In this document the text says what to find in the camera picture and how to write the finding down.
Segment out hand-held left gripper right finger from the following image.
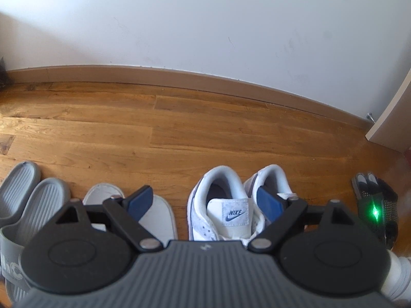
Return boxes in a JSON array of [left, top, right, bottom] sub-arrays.
[[247, 184, 354, 254]]

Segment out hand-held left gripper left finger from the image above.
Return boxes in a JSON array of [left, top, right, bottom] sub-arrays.
[[54, 184, 163, 253]]

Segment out white grey sneaker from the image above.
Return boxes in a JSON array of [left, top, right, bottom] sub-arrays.
[[243, 164, 292, 228], [187, 166, 268, 242]]

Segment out light grey slide sandal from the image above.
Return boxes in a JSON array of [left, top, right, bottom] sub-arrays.
[[137, 194, 177, 242], [82, 183, 126, 232]]

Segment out dark grey slide sandal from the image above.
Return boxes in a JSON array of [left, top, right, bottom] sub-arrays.
[[0, 161, 41, 228], [0, 178, 71, 303]]

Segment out person's right forearm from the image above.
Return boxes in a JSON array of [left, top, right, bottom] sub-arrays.
[[384, 248, 411, 303]]

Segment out beige door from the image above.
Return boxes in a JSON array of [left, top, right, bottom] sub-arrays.
[[366, 69, 411, 153]]

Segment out dark object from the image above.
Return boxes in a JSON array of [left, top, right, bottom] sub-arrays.
[[0, 57, 9, 88]]

